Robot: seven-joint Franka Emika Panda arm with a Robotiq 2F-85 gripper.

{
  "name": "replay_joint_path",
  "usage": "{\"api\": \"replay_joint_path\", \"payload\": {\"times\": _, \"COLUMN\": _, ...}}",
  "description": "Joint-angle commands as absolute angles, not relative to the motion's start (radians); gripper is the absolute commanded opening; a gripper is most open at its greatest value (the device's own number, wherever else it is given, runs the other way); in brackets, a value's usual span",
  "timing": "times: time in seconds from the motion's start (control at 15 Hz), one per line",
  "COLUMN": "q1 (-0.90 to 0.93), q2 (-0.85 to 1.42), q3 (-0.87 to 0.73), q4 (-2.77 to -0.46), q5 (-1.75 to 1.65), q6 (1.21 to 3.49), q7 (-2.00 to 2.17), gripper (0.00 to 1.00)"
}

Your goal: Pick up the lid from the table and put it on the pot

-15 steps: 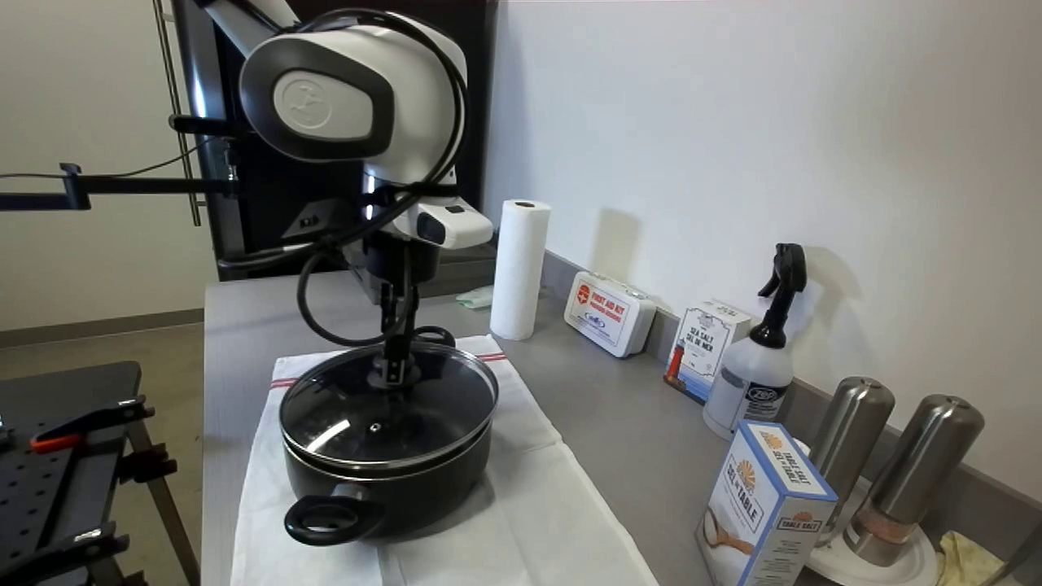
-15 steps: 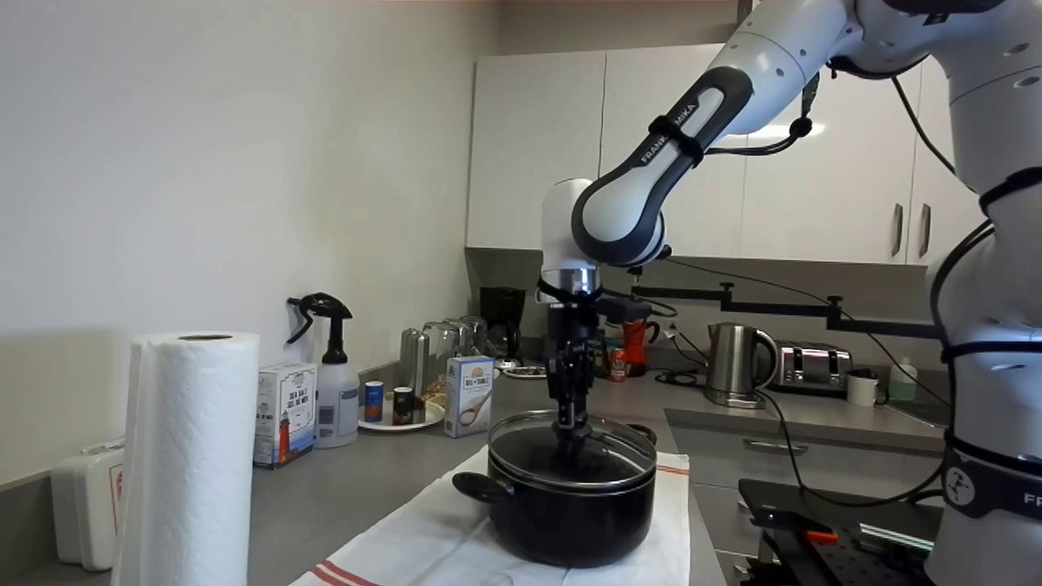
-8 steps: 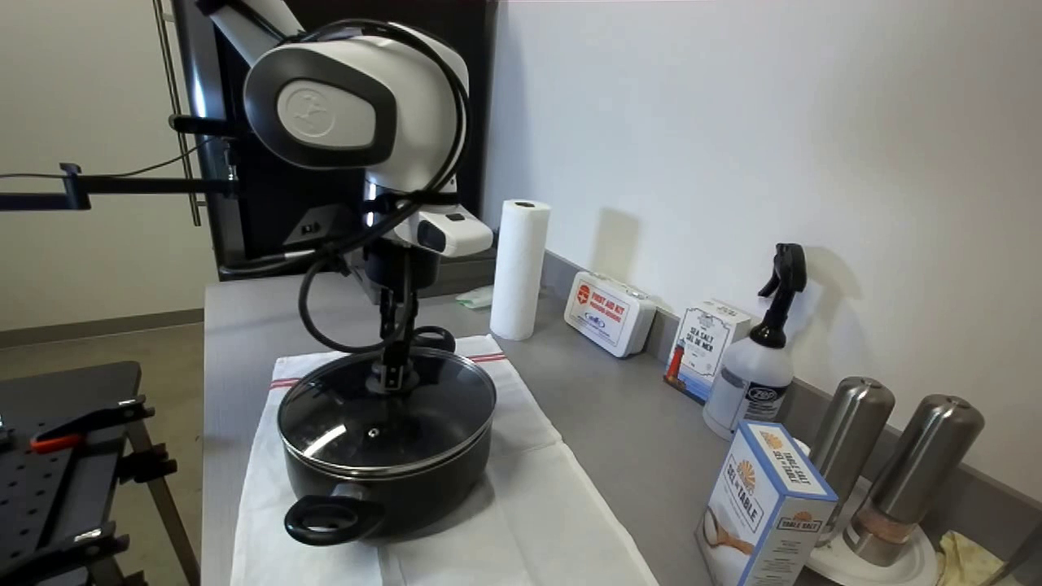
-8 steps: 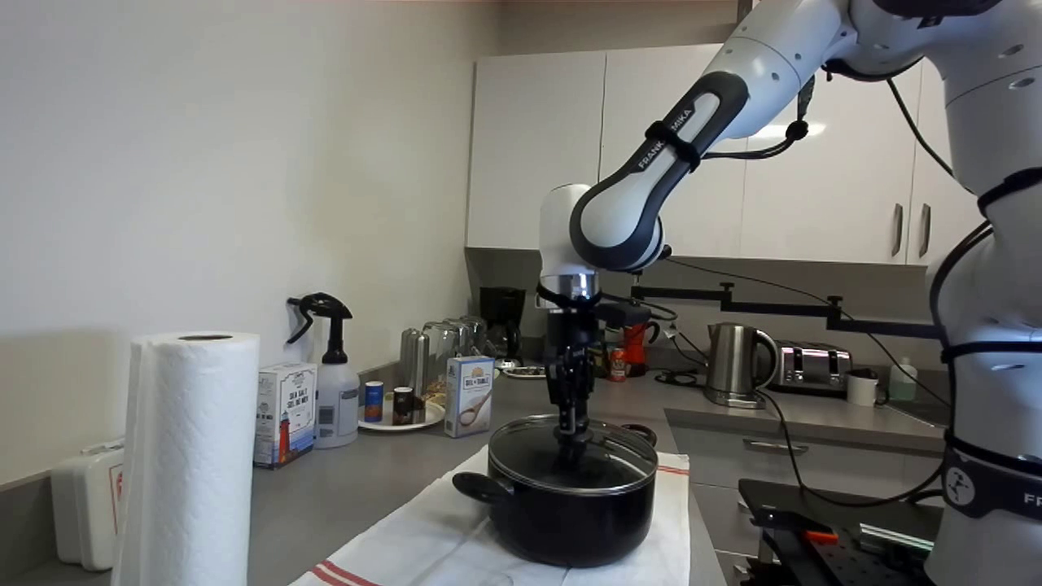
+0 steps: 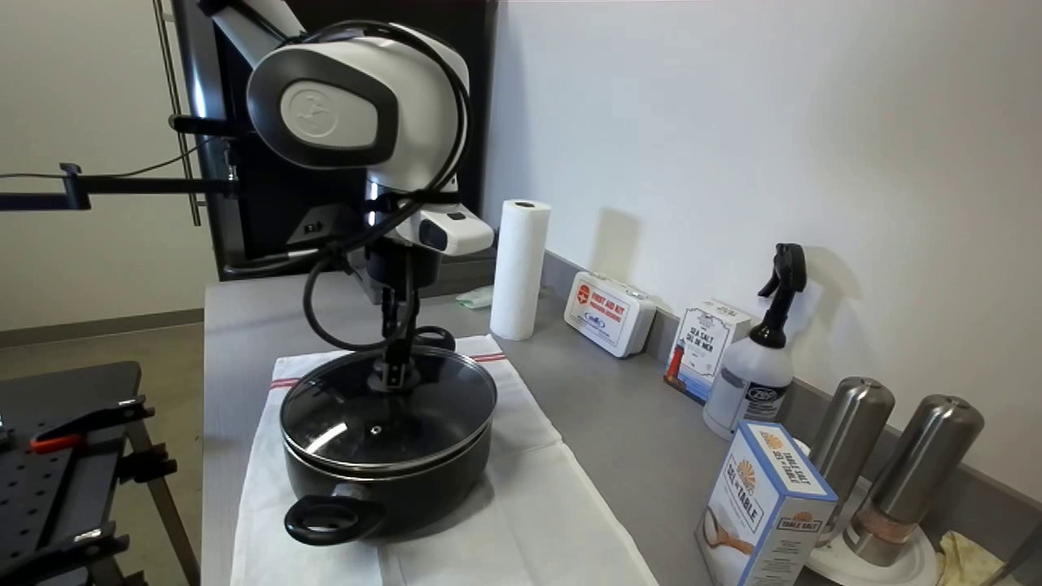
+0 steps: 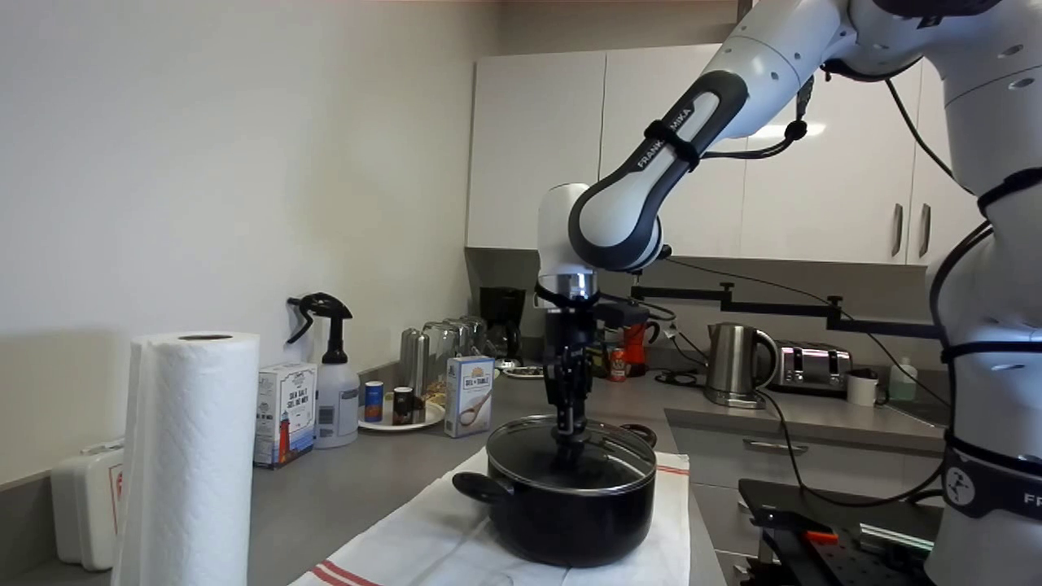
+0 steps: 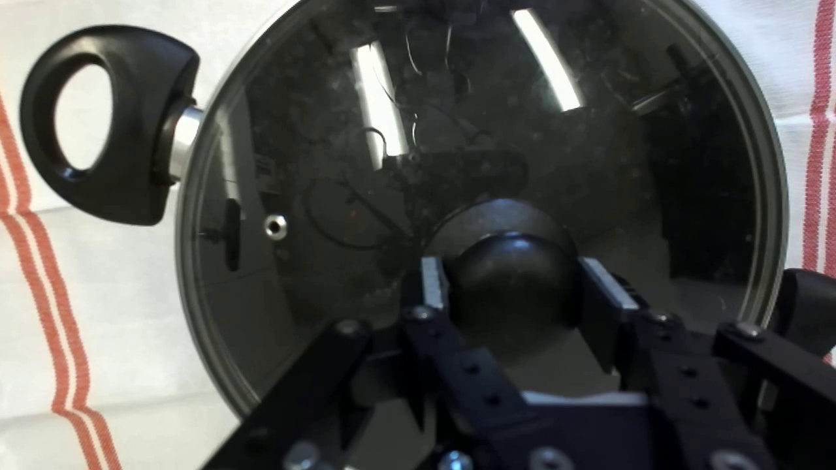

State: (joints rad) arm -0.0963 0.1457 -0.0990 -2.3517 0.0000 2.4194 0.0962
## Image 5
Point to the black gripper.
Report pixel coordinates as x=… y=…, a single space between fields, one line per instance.
x=396 y=273

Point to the glass pot lid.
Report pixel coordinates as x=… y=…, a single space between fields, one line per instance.
x=368 y=418

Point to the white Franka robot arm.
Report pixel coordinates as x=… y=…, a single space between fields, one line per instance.
x=327 y=109

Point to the black cooking pot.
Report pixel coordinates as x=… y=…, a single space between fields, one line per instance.
x=378 y=492

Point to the white paper towel roll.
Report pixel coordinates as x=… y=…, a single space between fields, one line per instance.
x=519 y=273

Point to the large black panel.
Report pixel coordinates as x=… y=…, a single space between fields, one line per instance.
x=273 y=234

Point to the white box with red logo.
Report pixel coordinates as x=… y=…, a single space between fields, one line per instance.
x=608 y=315

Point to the white towel with red stripes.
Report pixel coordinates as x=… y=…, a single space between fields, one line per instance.
x=541 y=510

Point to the black table leg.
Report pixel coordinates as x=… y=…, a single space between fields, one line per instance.
x=164 y=510

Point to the white carton red blue print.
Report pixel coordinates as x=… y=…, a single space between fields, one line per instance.
x=705 y=346

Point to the grey metal pole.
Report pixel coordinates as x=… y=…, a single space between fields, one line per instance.
x=180 y=109

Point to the spray bottle with black trigger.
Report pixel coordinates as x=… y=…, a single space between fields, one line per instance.
x=751 y=380

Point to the black perforated work plate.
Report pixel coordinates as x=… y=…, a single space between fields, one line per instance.
x=52 y=478

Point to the blue and white carton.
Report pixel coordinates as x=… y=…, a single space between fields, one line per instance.
x=761 y=510

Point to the stainless steel mill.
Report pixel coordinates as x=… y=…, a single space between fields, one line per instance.
x=852 y=435
x=917 y=478

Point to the white plate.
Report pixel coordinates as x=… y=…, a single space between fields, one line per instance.
x=879 y=572

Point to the yellow cloth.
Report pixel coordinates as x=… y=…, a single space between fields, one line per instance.
x=968 y=562

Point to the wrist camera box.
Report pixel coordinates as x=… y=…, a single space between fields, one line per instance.
x=457 y=230

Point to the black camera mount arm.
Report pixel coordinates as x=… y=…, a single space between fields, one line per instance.
x=132 y=188

